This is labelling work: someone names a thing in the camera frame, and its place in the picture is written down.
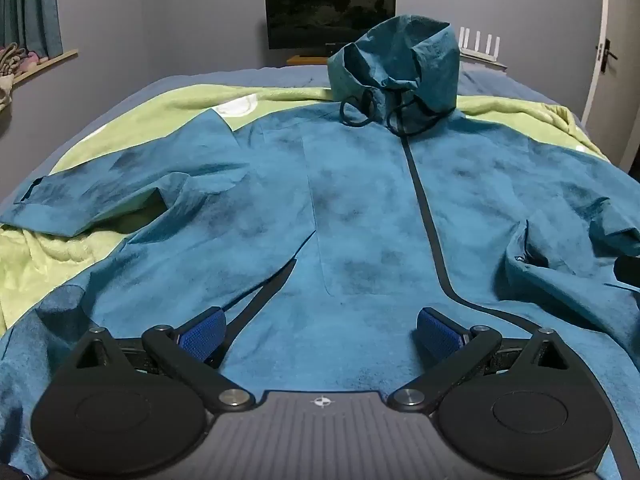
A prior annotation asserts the pink and grey cloth pile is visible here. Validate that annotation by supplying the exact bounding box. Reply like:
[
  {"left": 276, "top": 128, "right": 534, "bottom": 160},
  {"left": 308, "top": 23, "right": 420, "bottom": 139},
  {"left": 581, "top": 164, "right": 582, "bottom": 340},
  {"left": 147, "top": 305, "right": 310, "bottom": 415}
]
[{"left": 0, "top": 43, "right": 51, "bottom": 77}]

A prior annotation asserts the white router with antennas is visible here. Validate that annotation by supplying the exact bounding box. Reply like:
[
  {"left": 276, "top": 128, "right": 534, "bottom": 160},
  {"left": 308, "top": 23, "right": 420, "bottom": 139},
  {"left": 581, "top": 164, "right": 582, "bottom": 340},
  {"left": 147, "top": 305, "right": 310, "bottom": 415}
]
[{"left": 457, "top": 27, "right": 507, "bottom": 67}]

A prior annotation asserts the white door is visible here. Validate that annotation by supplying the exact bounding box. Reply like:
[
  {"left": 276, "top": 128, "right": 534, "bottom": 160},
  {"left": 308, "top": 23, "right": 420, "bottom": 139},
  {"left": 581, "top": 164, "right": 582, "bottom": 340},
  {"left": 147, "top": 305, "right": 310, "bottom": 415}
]
[{"left": 581, "top": 0, "right": 640, "bottom": 177}]

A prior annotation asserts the blue bed sheet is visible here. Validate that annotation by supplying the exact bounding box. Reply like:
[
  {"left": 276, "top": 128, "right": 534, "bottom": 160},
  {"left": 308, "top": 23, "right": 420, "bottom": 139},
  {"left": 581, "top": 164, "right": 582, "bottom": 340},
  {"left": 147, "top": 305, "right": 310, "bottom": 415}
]
[{"left": 0, "top": 62, "right": 585, "bottom": 201}]

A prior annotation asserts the wooden windowsill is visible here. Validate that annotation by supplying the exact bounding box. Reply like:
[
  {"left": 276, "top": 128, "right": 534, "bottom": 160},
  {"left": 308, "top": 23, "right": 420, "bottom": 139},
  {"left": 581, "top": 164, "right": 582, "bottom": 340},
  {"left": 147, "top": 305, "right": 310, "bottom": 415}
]
[{"left": 12, "top": 49, "right": 80, "bottom": 85}]

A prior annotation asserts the black monitor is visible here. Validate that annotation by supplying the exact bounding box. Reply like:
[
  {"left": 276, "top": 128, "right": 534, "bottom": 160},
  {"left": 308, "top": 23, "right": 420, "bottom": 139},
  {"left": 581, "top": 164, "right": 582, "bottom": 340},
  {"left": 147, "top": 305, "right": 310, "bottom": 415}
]
[{"left": 264, "top": 0, "right": 399, "bottom": 51}]

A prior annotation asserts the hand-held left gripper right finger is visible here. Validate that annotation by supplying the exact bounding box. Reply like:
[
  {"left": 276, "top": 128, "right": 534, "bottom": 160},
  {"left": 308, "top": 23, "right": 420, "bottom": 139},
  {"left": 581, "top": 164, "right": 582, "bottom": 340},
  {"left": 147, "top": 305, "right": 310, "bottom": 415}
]
[{"left": 387, "top": 306, "right": 576, "bottom": 416}]

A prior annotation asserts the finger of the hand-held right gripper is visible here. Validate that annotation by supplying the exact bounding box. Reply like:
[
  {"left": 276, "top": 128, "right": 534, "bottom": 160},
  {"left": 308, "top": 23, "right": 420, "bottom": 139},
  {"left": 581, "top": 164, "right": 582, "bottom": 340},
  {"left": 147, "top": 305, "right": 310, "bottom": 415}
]
[{"left": 614, "top": 255, "right": 640, "bottom": 288}]

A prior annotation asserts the teal hooded jacket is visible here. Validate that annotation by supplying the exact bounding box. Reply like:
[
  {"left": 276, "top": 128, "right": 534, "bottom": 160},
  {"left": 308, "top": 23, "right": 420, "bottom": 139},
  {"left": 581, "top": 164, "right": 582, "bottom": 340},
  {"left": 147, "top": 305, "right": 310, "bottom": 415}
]
[{"left": 0, "top": 14, "right": 640, "bottom": 480}]

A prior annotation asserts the black door handle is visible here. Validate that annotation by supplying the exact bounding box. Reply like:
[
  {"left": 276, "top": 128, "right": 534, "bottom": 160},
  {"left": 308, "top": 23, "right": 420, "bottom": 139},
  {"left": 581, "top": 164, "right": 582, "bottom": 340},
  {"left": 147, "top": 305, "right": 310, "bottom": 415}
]
[{"left": 595, "top": 38, "right": 619, "bottom": 64}]

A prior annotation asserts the light green blanket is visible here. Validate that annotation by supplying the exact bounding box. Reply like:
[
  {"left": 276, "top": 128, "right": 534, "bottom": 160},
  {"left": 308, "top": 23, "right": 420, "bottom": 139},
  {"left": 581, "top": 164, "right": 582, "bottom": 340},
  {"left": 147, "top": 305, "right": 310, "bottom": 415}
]
[{"left": 0, "top": 85, "right": 610, "bottom": 333}]

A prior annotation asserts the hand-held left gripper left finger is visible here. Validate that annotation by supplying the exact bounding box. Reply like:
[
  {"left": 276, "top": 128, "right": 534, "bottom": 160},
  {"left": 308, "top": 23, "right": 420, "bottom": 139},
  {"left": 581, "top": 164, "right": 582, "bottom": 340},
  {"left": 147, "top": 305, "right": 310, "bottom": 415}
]
[{"left": 64, "top": 307, "right": 257, "bottom": 415}]

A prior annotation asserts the blue curtain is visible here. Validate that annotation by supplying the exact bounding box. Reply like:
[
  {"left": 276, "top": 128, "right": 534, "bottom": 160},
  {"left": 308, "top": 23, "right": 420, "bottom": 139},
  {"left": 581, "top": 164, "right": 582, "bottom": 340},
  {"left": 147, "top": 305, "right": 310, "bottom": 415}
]
[{"left": 0, "top": 0, "right": 64, "bottom": 59}]

